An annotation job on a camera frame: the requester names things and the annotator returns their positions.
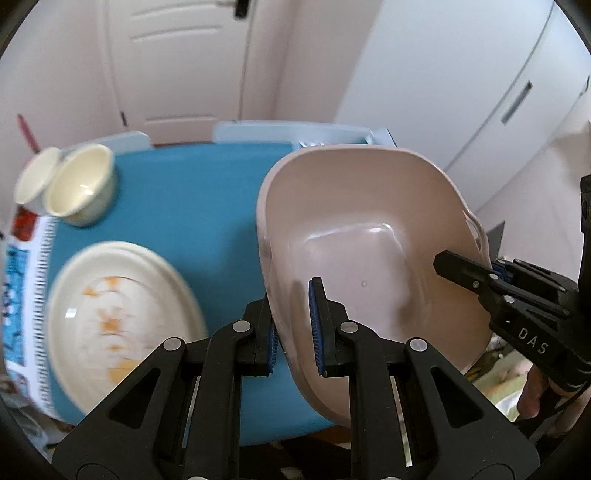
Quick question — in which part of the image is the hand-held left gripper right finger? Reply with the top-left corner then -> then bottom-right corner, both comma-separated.
307,277 -> 541,480

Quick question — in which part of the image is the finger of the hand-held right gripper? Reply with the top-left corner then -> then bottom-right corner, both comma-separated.
493,258 -> 580,319
434,250 -> 515,319

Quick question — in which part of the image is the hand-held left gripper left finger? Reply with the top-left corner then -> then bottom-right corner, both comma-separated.
52,298 -> 279,480

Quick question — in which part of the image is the pink plastic basin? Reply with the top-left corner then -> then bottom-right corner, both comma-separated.
256,144 -> 497,428

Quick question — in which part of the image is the pale duck print plate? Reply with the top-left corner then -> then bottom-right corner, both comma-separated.
46,241 -> 208,411

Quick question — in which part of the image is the person's right hand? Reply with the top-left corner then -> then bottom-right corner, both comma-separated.
517,364 -> 551,421

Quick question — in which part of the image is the teal tablecloth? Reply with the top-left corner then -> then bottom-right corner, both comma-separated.
0,141 -> 352,448

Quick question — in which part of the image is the white wardrobe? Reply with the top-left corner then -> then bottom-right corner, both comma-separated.
332,0 -> 591,232

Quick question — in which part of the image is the cream bowl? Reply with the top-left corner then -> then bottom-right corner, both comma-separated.
44,143 -> 116,228

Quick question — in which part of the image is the white panelled door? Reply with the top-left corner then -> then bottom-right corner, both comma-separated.
99,0 -> 259,144

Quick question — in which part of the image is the white cup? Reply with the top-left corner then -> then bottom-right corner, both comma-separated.
13,147 -> 63,215

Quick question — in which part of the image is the grey wardrobe handle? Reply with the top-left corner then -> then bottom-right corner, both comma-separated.
501,80 -> 533,124

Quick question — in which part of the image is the pink long-handled brush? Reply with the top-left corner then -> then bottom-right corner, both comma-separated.
16,114 -> 42,153

